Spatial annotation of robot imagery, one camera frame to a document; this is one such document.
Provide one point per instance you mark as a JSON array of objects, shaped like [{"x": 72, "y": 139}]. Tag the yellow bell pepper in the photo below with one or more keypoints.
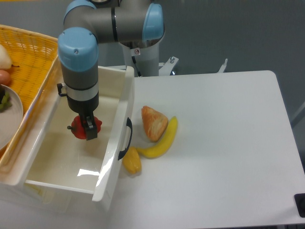
[{"x": 131, "y": 161}]

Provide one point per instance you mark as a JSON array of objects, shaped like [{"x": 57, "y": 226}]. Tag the orange peach fruit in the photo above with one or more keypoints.
[{"x": 5, "y": 78}]

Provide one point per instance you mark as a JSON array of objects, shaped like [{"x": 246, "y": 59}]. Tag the white pear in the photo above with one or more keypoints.
[{"x": 5, "y": 59}]

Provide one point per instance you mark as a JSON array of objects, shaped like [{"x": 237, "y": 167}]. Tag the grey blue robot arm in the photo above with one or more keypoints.
[{"x": 85, "y": 27}]

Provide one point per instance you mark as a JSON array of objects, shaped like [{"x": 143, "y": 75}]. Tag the black drawer handle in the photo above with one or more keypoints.
[{"x": 127, "y": 140}]

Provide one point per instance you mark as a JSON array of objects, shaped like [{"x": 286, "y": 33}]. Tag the white upper drawer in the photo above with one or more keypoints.
[{"x": 88, "y": 168}]

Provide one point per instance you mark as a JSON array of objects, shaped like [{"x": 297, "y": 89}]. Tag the yellow banana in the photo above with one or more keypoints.
[{"x": 165, "y": 142}]

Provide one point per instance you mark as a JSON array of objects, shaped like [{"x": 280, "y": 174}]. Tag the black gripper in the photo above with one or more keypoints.
[{"x": 85, "y": 110}]

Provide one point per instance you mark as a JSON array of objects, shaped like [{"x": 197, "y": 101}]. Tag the orange croissant bread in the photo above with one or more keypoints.
[{"x": 154, "y": 123}]

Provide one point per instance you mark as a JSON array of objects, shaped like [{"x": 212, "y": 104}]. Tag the yellow woven basket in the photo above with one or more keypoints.
[{"x": 35, "y": 54}]

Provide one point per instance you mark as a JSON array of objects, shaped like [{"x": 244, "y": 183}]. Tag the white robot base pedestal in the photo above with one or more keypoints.
[{"x": 143, "y": 57}]

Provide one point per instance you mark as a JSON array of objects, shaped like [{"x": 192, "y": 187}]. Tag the grey plate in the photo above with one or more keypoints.
[{"x": 10, "y": 117}]

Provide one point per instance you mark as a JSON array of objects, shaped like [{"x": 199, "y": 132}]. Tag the white drawer cabinet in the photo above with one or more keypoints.
[{"x": 17, "y": 160}]

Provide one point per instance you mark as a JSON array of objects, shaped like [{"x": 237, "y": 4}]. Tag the red bell pepper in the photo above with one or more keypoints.
[{"x": 78, "y": 130}]

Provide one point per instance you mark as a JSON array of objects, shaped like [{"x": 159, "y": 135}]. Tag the white table leg bracket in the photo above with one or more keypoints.
[{"x": 223, "y": 66}]

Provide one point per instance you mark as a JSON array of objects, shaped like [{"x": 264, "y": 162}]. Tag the green grapes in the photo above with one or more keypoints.
[{"x": 5, "y": 102}]

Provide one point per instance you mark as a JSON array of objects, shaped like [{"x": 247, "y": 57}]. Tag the black object at table edge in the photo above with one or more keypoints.
[{"x": 300, "y": 204}]

